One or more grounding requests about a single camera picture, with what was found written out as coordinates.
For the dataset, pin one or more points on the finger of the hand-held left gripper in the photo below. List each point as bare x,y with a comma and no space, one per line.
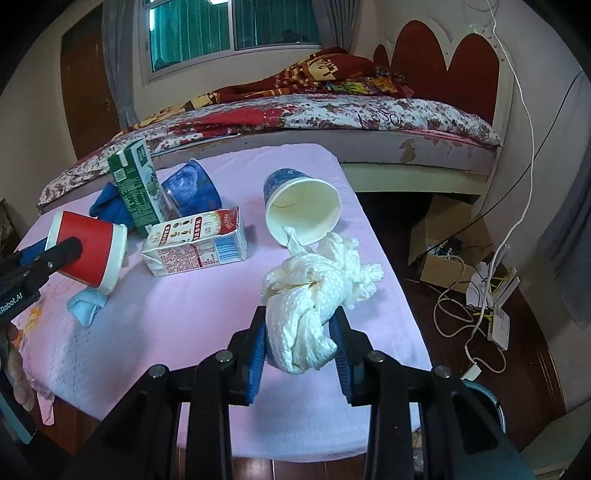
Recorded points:
60,254

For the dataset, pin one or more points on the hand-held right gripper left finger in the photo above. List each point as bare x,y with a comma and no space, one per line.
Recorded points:
256,357

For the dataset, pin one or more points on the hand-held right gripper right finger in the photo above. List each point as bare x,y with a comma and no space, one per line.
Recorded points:
344,362

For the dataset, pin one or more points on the red paper cup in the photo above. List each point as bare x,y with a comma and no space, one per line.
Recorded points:
90,251

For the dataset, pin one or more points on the blue cloth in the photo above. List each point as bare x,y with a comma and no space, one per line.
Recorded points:
111,207

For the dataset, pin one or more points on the white paper towel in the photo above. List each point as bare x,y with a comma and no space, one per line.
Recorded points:
307,300

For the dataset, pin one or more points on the dark round trash bin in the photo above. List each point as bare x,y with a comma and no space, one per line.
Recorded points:
487,406

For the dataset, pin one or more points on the blue plastic cup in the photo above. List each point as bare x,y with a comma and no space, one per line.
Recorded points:
194,187

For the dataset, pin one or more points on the person's left hand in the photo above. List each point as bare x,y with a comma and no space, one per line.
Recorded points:
18,369

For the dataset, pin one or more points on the light blue crumpled tissue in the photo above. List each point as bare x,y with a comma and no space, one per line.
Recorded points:
87,307

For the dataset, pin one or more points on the pink mat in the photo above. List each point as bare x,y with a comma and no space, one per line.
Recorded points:
184,332

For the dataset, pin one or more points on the green drink carton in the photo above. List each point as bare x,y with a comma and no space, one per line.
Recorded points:
136,184

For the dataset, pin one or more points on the red and white milk carton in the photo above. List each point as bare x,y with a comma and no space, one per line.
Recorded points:
198,244

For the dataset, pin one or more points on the blue paper cup white inside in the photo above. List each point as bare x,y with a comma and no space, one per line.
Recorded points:
300,207

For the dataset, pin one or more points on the white router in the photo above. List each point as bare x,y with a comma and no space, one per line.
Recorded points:
498,318

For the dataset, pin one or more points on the cardboard box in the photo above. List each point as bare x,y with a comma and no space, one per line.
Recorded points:
443,230

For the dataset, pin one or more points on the brown wooden door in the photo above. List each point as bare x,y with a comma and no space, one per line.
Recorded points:
85,87

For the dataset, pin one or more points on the grey curtain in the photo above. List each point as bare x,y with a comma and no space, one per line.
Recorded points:
122,64

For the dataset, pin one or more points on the window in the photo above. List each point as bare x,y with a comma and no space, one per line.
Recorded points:
231,27

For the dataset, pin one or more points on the red printed blanket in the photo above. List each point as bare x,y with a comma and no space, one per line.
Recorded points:
314,74

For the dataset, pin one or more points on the white headboard with red hearts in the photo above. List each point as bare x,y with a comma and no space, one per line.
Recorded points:
471,69

